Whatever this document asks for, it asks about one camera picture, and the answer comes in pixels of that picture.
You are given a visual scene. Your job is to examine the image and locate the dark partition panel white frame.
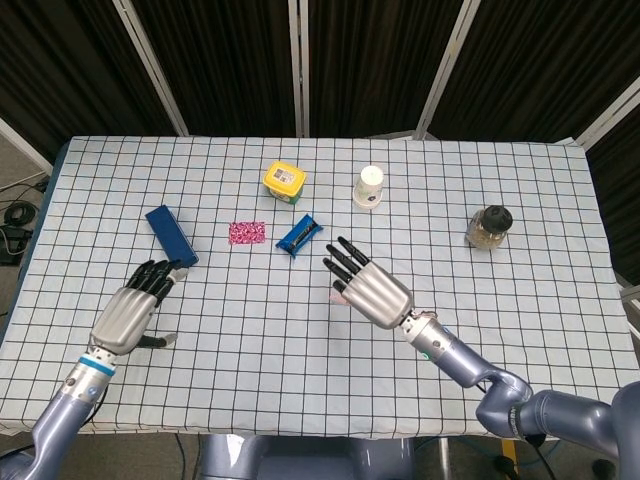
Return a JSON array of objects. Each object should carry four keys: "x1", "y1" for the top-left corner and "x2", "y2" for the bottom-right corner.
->
[
  {"x1": 112, "y1": 0, "x2": 307, "y2": 137},
  {"x1": 294, "y1": 0, "x2": 481, "y2": 141},
  {"x1": 414, "y1": 0, "x2": 640, "y2": 147},
  {"x1": 0, "y1": 0, "x2": 189, "y2": 164},
  {"x1": 582, "y1": 77, "x2": 640, "y2": 289}
]

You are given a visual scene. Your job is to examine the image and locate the pink patterned flat card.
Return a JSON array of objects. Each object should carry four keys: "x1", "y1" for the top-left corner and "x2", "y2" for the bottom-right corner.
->
[{"x1": 228, "y1": 220, "x2": 267, "y2": 247}]

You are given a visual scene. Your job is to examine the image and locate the green tub with yellow lid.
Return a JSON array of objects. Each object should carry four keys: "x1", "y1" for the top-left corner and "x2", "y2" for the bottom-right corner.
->
[{"x1": 261, "y1": 159, "x2": 309, "y2": 206}]

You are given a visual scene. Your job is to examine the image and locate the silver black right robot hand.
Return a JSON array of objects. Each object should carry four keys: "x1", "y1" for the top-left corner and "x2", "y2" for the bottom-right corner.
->
[{"x1": 323, "y1": 236, "x2": 415, "y2": 331}]

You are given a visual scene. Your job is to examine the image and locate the grey-blue robot torso base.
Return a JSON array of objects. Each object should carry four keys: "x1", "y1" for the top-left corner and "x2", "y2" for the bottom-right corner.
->
[{"x1": 199, "y1": 433, "x2": 416, "y2": 480}]

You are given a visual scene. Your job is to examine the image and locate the black power adapter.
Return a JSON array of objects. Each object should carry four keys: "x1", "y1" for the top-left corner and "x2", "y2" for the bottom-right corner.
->
[{"x1": 0, "y1": 224, "x2": 32, "y2": 266}]

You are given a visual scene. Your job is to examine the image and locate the checked light blue tablecloth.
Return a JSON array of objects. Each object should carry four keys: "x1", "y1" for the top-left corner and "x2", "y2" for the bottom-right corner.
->
[{"x1": 0, "y1": 135, "x2": 640, "y2": 441}]

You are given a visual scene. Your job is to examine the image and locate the glass jar with black lid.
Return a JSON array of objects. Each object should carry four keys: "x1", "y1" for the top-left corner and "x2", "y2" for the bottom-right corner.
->
[{"x1": 465, "y1": 204, "x2": 514, "y2": 250}]

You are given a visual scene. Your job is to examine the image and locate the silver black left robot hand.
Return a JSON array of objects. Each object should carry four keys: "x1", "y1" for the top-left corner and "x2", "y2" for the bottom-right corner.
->
[{"x1": 88, "y1": 258, "x2": 191, "y2": 357}]

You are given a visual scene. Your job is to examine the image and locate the stacked floral paper cups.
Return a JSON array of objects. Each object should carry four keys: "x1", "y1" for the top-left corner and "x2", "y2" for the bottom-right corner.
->
[{"x1": 351, "y1": 165, "x2": 386, "y2": 210}]

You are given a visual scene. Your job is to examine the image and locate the blue snack wrapper pack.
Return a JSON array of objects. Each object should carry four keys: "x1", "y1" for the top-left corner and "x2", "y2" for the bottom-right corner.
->
[{"x1": 274, "y1": 213, "x2": 324, "y2": 258}]

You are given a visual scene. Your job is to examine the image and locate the black coiled floor cable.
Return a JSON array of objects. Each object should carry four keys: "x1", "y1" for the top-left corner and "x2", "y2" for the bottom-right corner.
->
[{"x1": 2, "y1": 197, "x2": 39, "y2": 229}]

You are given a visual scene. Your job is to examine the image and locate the dark blue rectangular box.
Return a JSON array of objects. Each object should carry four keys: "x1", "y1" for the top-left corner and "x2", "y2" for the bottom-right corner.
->
[{"x1": 144, "y1": 204, "x2": 200, "y2": 269}]

